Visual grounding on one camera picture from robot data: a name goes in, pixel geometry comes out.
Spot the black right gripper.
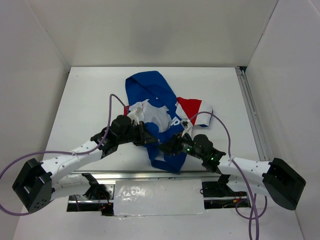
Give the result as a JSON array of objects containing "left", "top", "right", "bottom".
[{"left": 156, "top": 129, "right": 206, "bottom": 161}]

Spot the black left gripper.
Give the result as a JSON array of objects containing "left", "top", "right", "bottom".
[{"left": 117, "top": 121, "right": 157, "bottom": 147}]

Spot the blue white red jacket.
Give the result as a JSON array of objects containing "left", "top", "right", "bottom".
[{"left": 125, "top": 71, "right": 214, "bottom": 173}]

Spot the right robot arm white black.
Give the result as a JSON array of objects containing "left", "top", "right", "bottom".
[{"left": 159, "top": 134, "right": 306, "bottom": 211}]

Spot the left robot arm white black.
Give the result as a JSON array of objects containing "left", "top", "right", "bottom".
[{"left": 12, "top": 115, "right": 157, "bottom": 213}]

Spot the white foil covered panel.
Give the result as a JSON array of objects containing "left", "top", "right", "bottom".
[{"left": 113, "top": 179, "right": 206, "bottom": 216}]

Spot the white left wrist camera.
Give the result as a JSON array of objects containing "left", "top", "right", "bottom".
[{"left": 127, "top": 107, "right": 143, "bottom": 125}]

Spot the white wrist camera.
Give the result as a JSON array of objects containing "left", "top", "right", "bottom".
[
  {"left": 127, "top": 107, "right": 143, "bottom": 125},
  {"left": 180, "top": 118, "right": 193, "bottom": 137}
]

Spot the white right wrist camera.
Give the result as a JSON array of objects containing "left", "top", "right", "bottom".
[{"left": 180, "top": 118, "right": 193, "bottom": 137}]

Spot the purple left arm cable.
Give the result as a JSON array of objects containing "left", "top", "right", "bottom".
[{"left": 0, "top": 93, "right": 129, "bottom": 216}]

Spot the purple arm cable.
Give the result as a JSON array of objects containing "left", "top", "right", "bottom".
[
  {"left": 0, "top": 93, "right": 129, "bottom": 216},
  {"left": 184, "top": 111, "right": 268, "bottom": 240}
]

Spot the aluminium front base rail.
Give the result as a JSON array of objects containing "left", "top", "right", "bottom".
[{"left": 38, "top": 169, "right": 251, "bottom": 181}]

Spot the aluminium side rail frame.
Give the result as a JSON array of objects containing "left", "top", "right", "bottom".
[{"left": 235, "top": 66, "right": 274, "bottom": 162}]

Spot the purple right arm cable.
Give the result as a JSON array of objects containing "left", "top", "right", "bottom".
[{"left": 184, "top": 111, "right": 268, "bottom": 240}]

